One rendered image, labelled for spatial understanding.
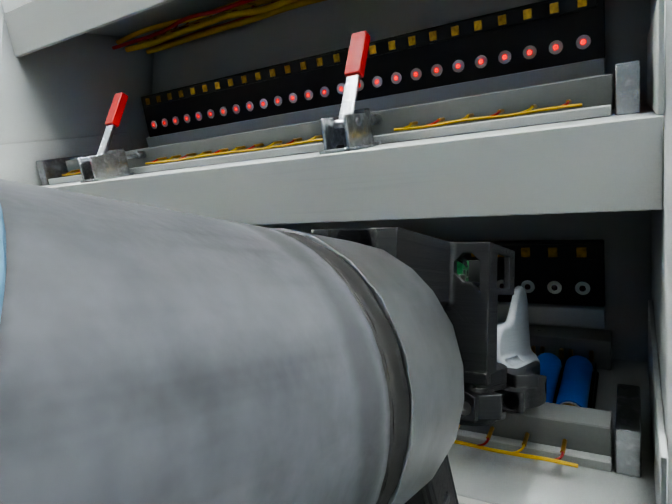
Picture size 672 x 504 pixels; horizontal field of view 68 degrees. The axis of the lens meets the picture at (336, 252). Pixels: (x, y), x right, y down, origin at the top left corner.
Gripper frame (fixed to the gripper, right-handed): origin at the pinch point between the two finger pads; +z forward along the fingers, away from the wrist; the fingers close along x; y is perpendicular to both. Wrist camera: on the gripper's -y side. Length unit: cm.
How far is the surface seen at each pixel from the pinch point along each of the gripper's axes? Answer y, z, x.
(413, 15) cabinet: 33.1, 11.0, 10.9
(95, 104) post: 27, 2, 51
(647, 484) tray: -4.8, -3.7, -9.4
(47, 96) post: 26, -4, 51
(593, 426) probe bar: -2.3, -3.6, -6.8
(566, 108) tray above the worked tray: 16.8, -1.6, -5.1
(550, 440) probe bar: -3.6, -3.2, -4.6
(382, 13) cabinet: 34.2, 11.0, 14.5
